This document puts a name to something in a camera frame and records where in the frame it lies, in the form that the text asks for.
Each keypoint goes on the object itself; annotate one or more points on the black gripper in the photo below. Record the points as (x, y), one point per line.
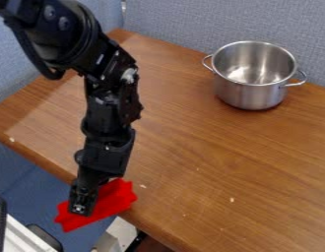
(101, 161)

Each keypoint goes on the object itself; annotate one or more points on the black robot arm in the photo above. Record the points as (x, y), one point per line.
(61, 37)

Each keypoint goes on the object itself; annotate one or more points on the stainless steel metal pot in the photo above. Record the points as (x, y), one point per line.
(252, 73)

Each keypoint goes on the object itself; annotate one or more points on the white equipment under table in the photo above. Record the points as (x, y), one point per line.
(117, 237)

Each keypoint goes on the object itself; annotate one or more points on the red cloth block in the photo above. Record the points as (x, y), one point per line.
(114, 199)

